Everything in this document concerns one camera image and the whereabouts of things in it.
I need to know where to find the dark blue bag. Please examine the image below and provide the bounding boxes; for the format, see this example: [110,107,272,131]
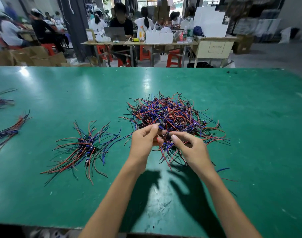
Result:
[193,25,205,37]

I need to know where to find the person's right forearm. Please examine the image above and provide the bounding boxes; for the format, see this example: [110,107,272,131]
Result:
[198,166,263,238]

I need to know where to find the brown cardboard box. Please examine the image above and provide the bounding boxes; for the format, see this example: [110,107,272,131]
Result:
[233,35,253,54]

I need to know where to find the row of cardboard boxes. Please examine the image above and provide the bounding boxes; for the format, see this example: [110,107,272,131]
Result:
[0,46,67,66]

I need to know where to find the stack of white boxes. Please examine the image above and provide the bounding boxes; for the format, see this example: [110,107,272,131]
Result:
[193,6,230,38]

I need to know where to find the cream cabinet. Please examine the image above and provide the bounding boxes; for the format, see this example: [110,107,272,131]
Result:
[192,37,236,67]

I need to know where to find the person's left forearm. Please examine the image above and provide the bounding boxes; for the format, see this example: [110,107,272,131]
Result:
[79,158,147,238]

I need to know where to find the grey laptop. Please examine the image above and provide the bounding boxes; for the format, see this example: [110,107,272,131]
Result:
[104,27,127,42]

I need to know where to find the dark pillar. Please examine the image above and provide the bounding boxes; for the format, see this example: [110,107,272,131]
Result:
[59,0,92,61]

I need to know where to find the pile of wires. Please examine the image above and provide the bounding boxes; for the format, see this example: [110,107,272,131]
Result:
[122,92,230,169]

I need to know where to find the person's left hand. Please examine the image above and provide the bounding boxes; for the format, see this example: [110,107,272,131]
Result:
[129,123,162,169]

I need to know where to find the row of white containers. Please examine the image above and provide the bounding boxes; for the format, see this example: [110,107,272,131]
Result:
[145,28,174,45]

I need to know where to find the person's right hand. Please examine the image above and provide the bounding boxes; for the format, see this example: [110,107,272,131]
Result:
[157,130,214,179]

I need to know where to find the long wooden work table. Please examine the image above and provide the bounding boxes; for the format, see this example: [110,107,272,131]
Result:
[82,40,236,67]

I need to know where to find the red plastic stool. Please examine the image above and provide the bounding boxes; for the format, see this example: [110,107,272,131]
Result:
[139,45,153,61]
[166,49,183,68]
[96,44,111,60]
[42,43,57,56]

